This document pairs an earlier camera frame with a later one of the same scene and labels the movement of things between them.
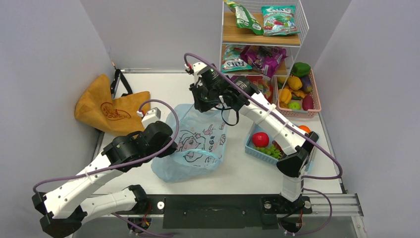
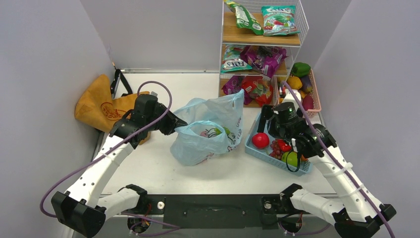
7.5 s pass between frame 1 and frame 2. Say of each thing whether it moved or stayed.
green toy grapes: moved
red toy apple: stayed
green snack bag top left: stayed
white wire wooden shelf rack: stayed
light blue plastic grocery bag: moved
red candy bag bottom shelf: stayed
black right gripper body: moved
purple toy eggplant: stayed
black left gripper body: moved
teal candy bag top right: stayed
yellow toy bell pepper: stayed
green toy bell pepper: stayed
